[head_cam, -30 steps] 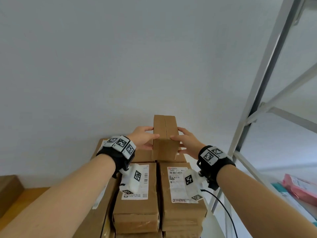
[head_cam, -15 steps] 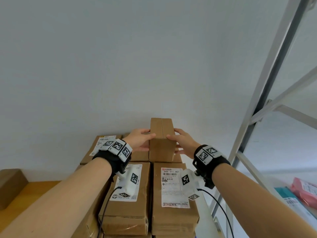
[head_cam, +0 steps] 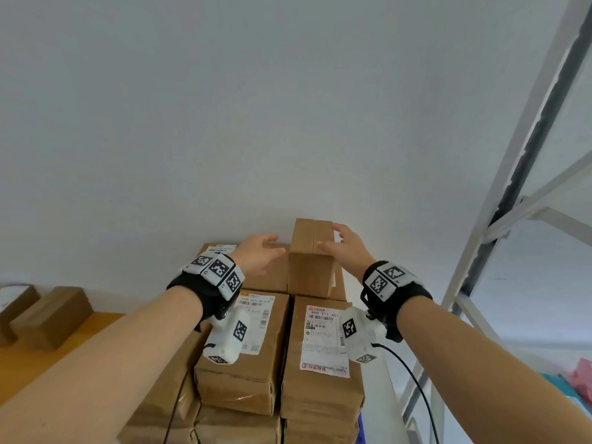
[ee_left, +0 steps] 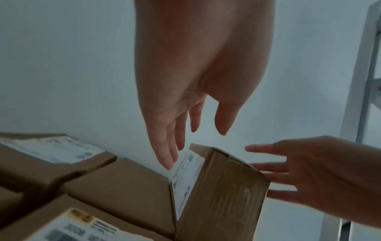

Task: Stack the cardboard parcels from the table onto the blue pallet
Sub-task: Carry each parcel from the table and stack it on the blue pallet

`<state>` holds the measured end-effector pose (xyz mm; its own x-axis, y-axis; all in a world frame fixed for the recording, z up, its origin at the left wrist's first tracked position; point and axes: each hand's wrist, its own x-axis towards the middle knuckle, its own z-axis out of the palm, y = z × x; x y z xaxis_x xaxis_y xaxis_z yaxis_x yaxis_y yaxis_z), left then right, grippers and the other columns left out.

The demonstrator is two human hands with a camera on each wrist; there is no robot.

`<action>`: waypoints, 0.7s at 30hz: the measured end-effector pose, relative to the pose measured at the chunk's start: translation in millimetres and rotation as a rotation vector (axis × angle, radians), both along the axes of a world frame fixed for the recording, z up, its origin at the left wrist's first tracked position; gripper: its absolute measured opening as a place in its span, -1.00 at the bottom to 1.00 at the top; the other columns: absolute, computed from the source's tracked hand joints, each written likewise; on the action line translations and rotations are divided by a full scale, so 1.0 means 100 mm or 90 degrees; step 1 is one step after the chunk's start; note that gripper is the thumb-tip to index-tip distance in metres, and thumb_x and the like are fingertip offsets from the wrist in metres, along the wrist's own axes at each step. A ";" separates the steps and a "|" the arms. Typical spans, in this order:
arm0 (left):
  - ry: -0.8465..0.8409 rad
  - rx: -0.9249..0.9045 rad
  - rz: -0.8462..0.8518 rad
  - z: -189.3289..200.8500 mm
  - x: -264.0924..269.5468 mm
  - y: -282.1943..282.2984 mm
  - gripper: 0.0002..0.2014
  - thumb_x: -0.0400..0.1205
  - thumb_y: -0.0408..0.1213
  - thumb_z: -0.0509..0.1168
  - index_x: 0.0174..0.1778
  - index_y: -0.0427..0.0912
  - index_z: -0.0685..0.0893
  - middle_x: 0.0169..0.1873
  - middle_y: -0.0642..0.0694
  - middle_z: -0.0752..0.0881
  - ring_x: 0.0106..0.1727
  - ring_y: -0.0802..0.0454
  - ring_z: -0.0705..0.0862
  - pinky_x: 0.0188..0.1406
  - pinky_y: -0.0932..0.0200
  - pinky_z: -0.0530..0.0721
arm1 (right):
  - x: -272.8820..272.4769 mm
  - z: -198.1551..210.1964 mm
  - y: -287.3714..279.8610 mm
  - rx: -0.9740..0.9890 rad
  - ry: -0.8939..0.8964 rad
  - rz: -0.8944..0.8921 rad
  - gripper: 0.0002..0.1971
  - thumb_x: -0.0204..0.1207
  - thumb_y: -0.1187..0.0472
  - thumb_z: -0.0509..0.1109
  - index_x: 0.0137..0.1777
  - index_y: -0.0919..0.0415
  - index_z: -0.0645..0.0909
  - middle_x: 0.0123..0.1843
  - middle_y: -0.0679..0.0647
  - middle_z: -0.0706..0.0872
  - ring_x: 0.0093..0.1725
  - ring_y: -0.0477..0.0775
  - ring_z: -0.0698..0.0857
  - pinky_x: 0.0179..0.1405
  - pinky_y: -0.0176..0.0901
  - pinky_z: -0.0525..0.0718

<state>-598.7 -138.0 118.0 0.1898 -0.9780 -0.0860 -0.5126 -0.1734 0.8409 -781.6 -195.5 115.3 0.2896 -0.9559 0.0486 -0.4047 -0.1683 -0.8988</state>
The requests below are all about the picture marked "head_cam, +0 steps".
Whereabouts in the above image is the person's left hand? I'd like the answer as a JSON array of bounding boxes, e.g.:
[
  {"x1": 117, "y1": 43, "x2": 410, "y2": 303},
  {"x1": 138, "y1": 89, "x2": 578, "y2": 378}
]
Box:
[{"x1": 229, "y1": 233, "x2": 287, "y2": 279}]

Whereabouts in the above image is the person's right hand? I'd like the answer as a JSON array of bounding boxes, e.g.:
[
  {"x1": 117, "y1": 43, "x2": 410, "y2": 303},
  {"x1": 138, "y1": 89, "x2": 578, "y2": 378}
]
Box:
[{"x1": 316, "y1": 222, "x2": 376, "y2": 285}]

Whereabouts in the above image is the cardboard parcel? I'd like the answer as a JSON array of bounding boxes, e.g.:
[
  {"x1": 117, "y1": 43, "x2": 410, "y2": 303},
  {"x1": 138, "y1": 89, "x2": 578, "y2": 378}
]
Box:
[
  {"x1": 194, "y1": 404, "x2": 283, "y2": 444},
  {"x1": 118, "y1": 401, "x2": 202, "y2": 444},
  {"x1": 240, "y1": 243, "x2": 291, "y2": 294}
]

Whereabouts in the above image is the small seamed cardboard box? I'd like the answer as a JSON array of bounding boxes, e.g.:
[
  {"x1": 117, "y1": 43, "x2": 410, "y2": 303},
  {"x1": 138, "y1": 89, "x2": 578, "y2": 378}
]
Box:
[{"x1": 287, "y1": 218, "x2": 337, "y2": 299}]

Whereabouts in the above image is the small tape-striped cardboard box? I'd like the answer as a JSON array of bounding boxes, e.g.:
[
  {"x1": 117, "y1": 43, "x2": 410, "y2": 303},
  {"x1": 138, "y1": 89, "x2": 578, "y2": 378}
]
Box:
[{"x1": 9, "y1": 286, "x2": 93, "y2": 352}]

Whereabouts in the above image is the person's right forearm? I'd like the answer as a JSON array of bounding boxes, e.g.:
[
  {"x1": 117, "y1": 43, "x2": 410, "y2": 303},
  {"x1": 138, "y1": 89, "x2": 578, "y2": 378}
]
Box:
[{"x1": 397, "y1": 295, "x2": 592, "y2": 444}]

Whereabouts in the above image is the person's left forearm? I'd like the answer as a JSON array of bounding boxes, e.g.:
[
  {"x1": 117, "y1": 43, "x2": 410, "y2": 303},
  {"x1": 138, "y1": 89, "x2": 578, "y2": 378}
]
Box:
[{"x1": 0, "y1": 285, "x2": 204, "y2": 444}]

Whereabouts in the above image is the black wristband with marker tags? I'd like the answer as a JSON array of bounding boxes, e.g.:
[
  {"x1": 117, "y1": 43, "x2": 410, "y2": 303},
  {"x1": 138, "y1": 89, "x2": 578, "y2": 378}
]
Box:
[
  {"x1": 360, "y1": 261, "x2": 434, "y2": 343},
  {"x1": 166, "y1": 252, "x2": 246, "y2": 319}
]

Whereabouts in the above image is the grey metal shelf rack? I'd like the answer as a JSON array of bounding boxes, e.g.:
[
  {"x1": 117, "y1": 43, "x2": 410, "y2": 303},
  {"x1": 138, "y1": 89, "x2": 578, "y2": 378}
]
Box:
[{"x1": 397, "y1": 0, "x2": 592, "y2": 444}]

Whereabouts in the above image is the teal mailer bag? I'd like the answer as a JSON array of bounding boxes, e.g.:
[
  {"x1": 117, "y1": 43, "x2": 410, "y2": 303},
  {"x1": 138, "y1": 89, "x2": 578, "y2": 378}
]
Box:
[{"x1": 541, "y1": 373, "x2": 592, "y2": 412}]

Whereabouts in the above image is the orange wooden table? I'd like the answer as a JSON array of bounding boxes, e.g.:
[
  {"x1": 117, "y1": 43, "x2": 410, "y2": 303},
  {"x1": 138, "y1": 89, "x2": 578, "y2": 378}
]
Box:
[{"x1": 0, "y1": 311, "x2": 126, "y2": 408}]

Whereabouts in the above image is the pink mailer bag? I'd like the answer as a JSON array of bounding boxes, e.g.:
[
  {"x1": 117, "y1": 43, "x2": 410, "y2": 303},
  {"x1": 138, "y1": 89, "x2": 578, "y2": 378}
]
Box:
[{"x1": 569, "y1": 358, "x2": 592, "y2": 408}]

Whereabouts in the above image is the white marker-tagged wrist camera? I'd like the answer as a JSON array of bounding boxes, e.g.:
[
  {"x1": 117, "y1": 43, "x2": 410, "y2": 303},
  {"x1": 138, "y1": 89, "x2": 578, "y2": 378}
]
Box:
[
  {"x1": 340, "y1": 306, "x2": 387, "y2": 364},
  {"x1": 202, "y1": 305, "x2": 250, "y2": 365}
]

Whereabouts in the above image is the black camera cable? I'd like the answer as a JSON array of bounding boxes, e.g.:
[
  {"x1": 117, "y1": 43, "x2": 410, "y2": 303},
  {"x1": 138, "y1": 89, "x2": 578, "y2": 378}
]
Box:
[
  {"x1": 162, "y1": 364, "x2": 195, "y2": 444},
  {"x1": 372, "y1": 342, "x2": 440, "y2": 444}
]

